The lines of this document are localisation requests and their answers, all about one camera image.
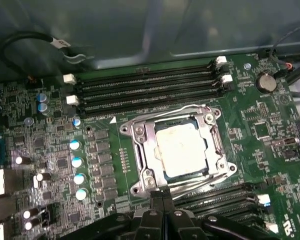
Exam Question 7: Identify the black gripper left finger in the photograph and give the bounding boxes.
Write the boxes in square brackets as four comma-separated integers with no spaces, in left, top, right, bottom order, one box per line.
[59,190,165,240]

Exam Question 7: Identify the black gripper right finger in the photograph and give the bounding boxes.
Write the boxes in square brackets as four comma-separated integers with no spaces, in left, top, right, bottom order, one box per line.
[163,189,281,240]

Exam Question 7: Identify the metal locking lever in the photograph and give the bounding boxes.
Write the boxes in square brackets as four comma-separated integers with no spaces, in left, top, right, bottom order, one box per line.
[121,103,217,126]
[168,169,237,201]

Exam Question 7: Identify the metal socket cover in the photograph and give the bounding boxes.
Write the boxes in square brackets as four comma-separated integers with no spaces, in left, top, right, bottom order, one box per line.
[131,109,231,189]

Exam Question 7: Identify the silver CPU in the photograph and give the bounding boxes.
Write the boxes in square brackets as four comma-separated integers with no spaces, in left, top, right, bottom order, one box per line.
[154,121,209,180]

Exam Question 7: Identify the CPU socket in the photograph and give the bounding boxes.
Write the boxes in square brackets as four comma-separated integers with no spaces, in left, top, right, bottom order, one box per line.
[119,104,239,196]

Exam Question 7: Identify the RAM slot black clips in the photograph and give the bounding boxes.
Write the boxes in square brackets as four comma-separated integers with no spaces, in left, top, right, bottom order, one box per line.
[73,63,228,94]
[76,83,235,117]
[172,183,261,203]
[189,199,268,218]

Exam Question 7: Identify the green motherboard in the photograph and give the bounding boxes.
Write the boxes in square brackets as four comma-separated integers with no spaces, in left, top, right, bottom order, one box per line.
[0,53,300,240]

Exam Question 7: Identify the round coin battery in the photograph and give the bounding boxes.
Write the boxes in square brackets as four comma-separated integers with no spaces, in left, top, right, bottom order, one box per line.
[254,71,278,93]

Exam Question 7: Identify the black open PC case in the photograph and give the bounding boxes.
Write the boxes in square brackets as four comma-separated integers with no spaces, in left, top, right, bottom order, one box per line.
[0,0,300,86]

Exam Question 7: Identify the black plug orange wire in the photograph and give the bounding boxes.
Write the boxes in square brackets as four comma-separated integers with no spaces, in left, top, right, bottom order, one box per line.
[273,62,295,79]

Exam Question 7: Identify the thin black wire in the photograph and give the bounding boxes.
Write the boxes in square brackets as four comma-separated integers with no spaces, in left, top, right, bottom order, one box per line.
[268,23,300,62]

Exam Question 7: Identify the black cable white label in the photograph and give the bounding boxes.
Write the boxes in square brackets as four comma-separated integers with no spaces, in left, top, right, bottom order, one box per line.
[0,31,72,76]

